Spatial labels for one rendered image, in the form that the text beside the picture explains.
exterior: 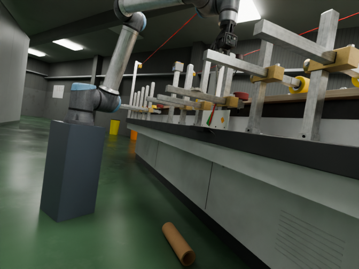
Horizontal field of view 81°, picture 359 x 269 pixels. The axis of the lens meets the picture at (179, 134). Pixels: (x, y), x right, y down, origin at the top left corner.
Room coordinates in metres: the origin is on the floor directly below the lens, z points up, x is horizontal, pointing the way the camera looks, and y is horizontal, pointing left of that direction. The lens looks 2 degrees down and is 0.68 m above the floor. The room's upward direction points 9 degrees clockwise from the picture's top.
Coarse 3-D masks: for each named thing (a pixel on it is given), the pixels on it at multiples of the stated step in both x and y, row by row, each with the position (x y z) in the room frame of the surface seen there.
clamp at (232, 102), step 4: (228, 96) 1.05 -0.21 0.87; (228, 100) 1.05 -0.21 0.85; (232, 100) 1.04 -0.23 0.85; (236, 100) 1.05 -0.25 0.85; (216, 104) 1.15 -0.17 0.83; (220, 104) 1.11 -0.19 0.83; (224, 104) 1.07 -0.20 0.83; (228, 104) 1.04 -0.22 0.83; (232, 104) 1.04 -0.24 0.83; (236, 104) 1.05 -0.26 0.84
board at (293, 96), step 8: (352, 88) 0.72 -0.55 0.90; (264, 96) 1.07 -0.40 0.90; (272, 96) 1.02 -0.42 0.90; (280, 96) 0.98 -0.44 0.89; (288, 96) 0.94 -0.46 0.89; (296, 96) 0.90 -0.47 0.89; (304, 96) 0.87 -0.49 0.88; (328, 96) 0.79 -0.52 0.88; (336, 96) 0.76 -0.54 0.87; (344, 96) 0.74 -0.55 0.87; (352, 96) 0.72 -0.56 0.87; (248, 104) 1.23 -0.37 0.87
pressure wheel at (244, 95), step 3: (234, 93) 1.11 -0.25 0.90; (237, 93) 1.09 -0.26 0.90; (240, 93) 1.08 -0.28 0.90; (243, 93) 1.08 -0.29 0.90; (246, 93) 1.09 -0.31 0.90; (237, 96) 1.09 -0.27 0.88; (240, 96) 1.08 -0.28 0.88; (243, 96) 1.08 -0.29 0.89; (246, 96) 1.09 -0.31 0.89; (240, 99) 1.12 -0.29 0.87; (243, 99) 1.09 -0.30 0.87; (246, 99) 1.09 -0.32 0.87; (237, 111) 1.12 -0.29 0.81
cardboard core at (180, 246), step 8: (168, 224) 1.27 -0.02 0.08; (168, 232) 1.20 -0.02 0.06; (176, 232) 1.18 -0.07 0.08; (168, 240) 1.17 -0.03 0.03; (176, 240) 1.11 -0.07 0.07; (184, 240) 1.12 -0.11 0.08; (176, 248) 1.07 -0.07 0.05; (184, 248) 1.04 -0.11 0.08; (184, 256) 1.08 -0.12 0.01; (192, 256) 1.05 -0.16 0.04; (184, 264) 1.02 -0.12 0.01
